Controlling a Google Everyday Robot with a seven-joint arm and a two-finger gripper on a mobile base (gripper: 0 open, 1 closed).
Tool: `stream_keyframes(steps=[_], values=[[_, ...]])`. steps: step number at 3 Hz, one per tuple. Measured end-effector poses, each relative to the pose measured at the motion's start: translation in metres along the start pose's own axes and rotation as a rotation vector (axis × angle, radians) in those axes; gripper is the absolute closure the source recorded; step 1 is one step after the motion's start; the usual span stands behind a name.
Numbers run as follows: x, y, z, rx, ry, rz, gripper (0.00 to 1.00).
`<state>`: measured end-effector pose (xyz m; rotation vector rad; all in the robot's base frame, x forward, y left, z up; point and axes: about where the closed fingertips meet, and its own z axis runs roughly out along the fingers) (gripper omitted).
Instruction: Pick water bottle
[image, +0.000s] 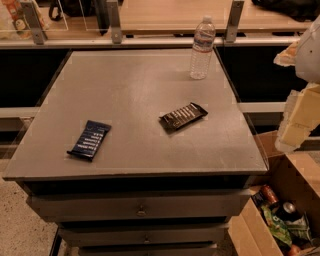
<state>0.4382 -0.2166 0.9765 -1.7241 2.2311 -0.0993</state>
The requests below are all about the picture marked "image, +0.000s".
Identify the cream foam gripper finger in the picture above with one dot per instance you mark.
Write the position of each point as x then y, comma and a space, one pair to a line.
287, 57
300, 117

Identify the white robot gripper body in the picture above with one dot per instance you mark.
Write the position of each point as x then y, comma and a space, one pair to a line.
309, 55

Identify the clear plastic water bottle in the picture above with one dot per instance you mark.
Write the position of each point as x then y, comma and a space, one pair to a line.
202, 48

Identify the black bag on desk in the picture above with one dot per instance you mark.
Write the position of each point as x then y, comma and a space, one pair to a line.
298, 10

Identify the red soda can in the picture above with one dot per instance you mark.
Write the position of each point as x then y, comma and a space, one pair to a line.
269, 194

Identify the dark silver-top can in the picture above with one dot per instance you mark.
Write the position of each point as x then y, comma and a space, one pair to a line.
287, 212

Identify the brown cardboard box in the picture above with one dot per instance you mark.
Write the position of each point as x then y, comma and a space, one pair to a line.
293, 176

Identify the green snack bag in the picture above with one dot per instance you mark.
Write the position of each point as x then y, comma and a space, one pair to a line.
277, 227

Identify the black snack bar wrapper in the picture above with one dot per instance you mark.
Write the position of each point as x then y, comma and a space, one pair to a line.
182, 117

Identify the top grey drawer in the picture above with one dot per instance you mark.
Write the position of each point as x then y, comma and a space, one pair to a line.
139, 205

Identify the grey drawer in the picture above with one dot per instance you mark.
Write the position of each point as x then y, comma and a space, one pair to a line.
144, 234
151, 250
139, 205

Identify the red apple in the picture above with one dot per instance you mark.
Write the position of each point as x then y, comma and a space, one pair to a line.
294, 250

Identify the wooden desk top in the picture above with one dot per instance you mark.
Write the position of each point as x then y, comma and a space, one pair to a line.
182, 16

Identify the grey drawer cabinet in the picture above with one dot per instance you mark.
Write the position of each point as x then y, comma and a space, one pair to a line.
130, 90

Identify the blue snack bar wrapper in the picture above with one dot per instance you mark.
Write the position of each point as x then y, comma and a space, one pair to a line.
90, 140

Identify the black backpack behind glass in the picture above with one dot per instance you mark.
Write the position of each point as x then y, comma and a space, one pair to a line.
92, 14

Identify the bottom grey drawer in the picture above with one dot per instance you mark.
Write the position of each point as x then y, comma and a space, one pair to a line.
151, 250

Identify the middle grey drawer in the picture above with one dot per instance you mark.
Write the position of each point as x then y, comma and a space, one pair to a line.
144, 234

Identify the orange juice carton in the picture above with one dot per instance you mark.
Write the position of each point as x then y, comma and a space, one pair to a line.
13, 24

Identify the right metal bracket post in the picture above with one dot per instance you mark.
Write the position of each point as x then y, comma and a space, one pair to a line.
233, 21

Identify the metal bracket post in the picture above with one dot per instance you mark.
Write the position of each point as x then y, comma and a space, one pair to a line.
32, 18
233, 21
114, 20

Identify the middle metal bracket post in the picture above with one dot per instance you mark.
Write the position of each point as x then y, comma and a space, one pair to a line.
114, 20

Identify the left metal bracket post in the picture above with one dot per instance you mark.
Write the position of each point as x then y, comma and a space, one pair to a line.
32, 18

